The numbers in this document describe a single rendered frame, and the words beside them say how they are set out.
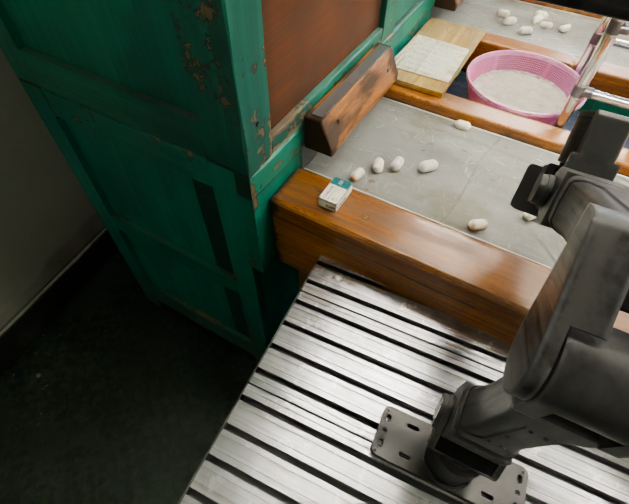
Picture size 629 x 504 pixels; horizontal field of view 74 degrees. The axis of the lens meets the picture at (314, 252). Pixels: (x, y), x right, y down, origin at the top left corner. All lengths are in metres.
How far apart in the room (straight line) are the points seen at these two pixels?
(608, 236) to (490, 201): 0.57
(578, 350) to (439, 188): 0.59
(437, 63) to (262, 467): 0.91
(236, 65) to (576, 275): 0.44
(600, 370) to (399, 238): 0.46
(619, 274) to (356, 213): 0.50
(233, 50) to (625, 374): 0.48
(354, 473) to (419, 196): 0.47
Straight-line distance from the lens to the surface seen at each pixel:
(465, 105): 1.01
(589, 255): 0.28
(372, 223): 0.71
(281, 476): 0.63
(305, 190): 0.75
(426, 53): 1.15
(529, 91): 1.18
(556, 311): 0.27
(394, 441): 0.64
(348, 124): 0.81
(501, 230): 0.80
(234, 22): 0.55
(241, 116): 0.60
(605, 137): 0.56
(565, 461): 0.73
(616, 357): 0.29
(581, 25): 1.55
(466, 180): 0.86
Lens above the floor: 1.29
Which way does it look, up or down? 53 degrees down
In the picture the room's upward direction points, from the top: 1 degrees clockwise
